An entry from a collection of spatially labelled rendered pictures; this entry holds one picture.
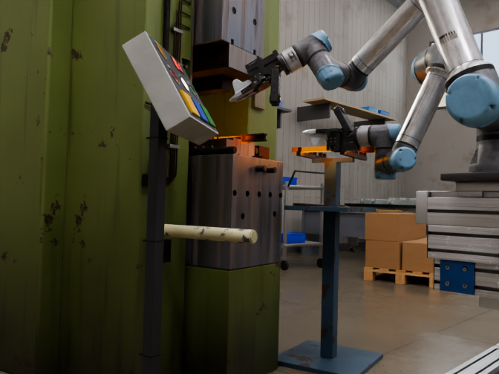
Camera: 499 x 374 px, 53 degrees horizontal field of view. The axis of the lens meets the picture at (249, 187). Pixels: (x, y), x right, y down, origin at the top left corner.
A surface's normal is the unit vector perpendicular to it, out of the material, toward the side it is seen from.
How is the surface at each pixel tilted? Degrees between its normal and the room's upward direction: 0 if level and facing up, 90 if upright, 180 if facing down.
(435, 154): 90
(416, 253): 90
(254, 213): 90
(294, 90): 90
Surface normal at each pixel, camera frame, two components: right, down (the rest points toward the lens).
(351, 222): -0.69, -0.04
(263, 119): 0.82, 0.00
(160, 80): -0.17, -0.04
